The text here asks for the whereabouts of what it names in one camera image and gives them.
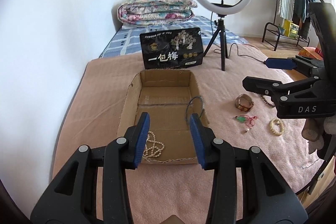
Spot shallow cardboard box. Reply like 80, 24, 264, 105
117, 69, 209, 165

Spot cream bead bracelet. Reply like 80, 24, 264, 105
269, 118, 285, 136

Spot brown wooden bead necklace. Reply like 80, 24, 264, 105
253, 91, 276, 109

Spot brown leather watch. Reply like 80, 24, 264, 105
235, 94, 254, 113

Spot folded floral quilt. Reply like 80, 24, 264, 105
117, 0, 198, 27

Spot grey gloved right hand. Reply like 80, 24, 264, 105
301, 115, 336, 155

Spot orange cloth covered stool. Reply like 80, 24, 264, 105
298, 47, 323, 60

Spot black plum snack bag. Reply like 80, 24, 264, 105
141, 32, 203, 69

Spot blue plaid bed sheet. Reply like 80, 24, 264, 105
99, 15, 249, 59

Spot dark hanging clothes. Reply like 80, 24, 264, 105
292, 0, 315, 39

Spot ring light power cable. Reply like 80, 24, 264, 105
209, 11, 267, 64

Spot blue grey cord bracelet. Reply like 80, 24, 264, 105
185, 95, 206, 126

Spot red string jade pendant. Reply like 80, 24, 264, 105
235, 115, 258, 128

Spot yellow green box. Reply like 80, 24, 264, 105
280, 19, 299, 39

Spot white pearl necklace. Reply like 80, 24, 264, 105
141, 130, 166, 162

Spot black clothes rack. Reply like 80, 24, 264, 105
261, 0, 310, 51

